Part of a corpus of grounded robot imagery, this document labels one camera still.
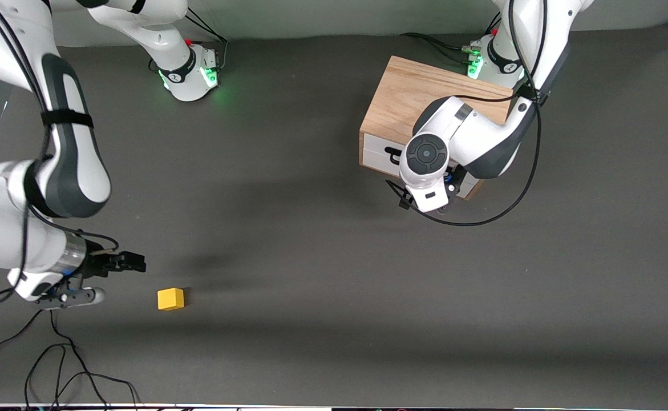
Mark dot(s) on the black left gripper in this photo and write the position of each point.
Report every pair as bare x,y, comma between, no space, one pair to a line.
460,174

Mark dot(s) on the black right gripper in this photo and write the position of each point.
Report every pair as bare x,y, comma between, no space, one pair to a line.
97,264

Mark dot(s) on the yellow cube block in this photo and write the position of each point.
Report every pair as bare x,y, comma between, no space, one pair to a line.
170,299

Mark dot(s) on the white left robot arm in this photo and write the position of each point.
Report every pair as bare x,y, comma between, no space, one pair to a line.
482,137

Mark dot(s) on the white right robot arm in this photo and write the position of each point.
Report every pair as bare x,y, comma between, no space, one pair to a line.
77,171

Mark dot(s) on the wooden drawer cabinet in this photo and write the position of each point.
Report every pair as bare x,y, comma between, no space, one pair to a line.
402,91

